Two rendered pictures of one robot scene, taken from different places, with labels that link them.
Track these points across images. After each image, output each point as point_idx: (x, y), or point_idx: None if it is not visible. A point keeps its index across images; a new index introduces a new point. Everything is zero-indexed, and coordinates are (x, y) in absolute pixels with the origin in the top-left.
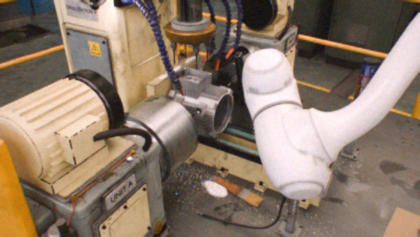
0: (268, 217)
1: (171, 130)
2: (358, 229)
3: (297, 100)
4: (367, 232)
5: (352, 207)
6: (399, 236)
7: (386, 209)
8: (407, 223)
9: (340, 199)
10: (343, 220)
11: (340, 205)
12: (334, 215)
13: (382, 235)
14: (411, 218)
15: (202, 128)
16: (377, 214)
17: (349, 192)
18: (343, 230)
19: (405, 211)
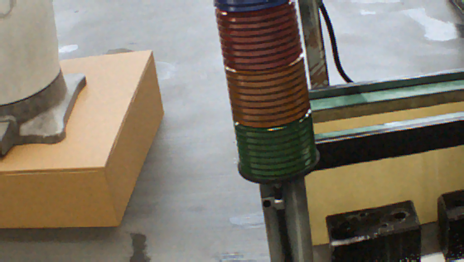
0: None
1: None
2: (187, 190)
3: None
4: (166, 194)
5: (218, 222)
6: (99, 115)
7: (132, 254)
8: (82, 142)
9: (256, 225)
10: (225, 191)
11: (248, 212)
12: (251, 190)
13: (134, 203)
14: (74, 155)
15: None
16: (151, 235)
17: (241, 251)
18: (219, 175)
19: (86, 162)
